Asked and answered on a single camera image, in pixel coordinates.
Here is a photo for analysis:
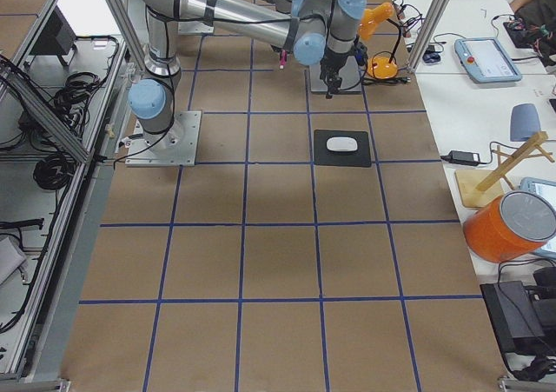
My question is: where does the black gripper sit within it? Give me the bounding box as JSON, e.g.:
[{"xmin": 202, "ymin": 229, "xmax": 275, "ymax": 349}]
[{"xmin": 320, "ymin": 39, "xmax": 368, "ymax": 99}]

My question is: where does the white computer mouse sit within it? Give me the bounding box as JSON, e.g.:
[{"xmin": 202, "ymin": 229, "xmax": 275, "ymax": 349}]
[{"xmin": 326, "ymin": 136, "xmax": 358, "ymax": 153}]

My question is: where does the pink highlighter pen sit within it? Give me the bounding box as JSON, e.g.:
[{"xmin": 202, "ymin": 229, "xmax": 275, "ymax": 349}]
[{"xmin": 279, "ymin": 50, "xmax": 288, "ymax": 70}]

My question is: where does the silver laptop notebook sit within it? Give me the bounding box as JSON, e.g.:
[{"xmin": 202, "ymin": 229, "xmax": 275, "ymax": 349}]
[{"xmin": 309, "ymin": 58, "xmax": 361, "ymax": 94}]

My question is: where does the black mousepad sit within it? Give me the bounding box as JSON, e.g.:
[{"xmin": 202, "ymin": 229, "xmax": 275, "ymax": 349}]
[{"xmin": 313, "ymin": 130, "xmax": 372, "ymax": 168}]

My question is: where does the orange desk lamp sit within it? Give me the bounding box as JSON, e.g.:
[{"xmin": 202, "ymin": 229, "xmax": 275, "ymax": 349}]
[{"xmin": 356, "ymin": 3, "xmax": 408, "ymax": 86}]

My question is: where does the black power adapter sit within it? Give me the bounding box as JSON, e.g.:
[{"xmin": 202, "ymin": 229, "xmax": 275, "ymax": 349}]
[{"xmin": 447, "ymin": 150, "xmax": 480, "ymax": 166}]

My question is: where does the wooden stand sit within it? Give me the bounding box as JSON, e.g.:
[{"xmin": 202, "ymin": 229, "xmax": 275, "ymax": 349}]
[{"xmin": 455, "ymin": 130, "xmax": 555, "ymax": 209}]

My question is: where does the grey oval pad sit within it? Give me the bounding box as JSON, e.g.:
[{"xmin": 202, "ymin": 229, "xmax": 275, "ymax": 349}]
[{"xmin": 510, "ymin": 103, "xmax": 540, "ymax": 142}]

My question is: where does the orange cylindrical container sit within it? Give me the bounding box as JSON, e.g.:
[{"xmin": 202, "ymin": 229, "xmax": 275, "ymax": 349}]
[{"xmin": 463, "ymin": 190, "xmax": 555, "ymax": 263}]

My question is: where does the black box device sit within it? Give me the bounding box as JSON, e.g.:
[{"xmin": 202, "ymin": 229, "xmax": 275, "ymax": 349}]
[{"xmin": 480, "ymin": 281, "xmax": 547, "ymax": 355}]

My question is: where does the aluminium frame post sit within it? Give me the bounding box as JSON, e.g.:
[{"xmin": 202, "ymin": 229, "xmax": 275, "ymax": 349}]
[{"xmin": 407, "ymin": 0, "xmax": 450, "ymax": 74}]

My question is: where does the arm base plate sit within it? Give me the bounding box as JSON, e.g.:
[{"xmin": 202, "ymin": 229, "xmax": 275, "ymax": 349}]
[
  {"xmin": 124, "ymin": 110, "xmax": 202, "ymax": 167},
  {"xmin": 178, "ymin": 20, "xmax": 215, "ymax": 36}
]

